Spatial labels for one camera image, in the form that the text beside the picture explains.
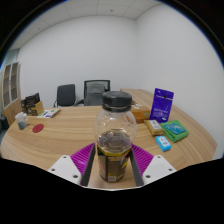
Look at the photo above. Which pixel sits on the white and green booklet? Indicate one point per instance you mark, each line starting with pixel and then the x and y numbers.
pixel 48 113

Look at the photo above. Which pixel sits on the clear black-capped drink bottle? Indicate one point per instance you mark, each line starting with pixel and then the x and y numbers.
pixel 115 133

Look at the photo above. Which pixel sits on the white mug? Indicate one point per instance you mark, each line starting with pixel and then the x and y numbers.
pixel 21 120

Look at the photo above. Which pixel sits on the black padded office chair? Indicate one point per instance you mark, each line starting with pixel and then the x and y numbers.
pixel 65 95

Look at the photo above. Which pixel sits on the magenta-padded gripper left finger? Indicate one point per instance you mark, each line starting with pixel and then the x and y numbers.
pixel 71 163

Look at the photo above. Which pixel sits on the black mesh office chair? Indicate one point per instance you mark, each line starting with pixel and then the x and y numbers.
pixel 93 92

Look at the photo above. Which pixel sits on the orange cardboard box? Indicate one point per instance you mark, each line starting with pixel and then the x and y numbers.
pixel 140 112

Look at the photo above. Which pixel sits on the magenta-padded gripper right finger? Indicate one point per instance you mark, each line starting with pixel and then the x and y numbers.
pixel 151 165

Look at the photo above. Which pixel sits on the tan flat packet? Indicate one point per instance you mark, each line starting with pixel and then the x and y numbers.
pixel 154 127

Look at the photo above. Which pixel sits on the flat round red coaster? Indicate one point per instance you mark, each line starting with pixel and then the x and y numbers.
pixel 38 128

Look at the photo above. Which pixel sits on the wooden shelf unit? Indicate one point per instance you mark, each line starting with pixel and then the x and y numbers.
pixel 10 90

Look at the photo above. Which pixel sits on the green flat package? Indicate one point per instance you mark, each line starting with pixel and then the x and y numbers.
pixel 175 130

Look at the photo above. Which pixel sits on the purple standing package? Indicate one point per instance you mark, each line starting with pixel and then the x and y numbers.
pixel 162 104

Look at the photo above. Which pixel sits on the small blue packet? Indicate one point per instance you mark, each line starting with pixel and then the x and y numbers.
pixel 163 143

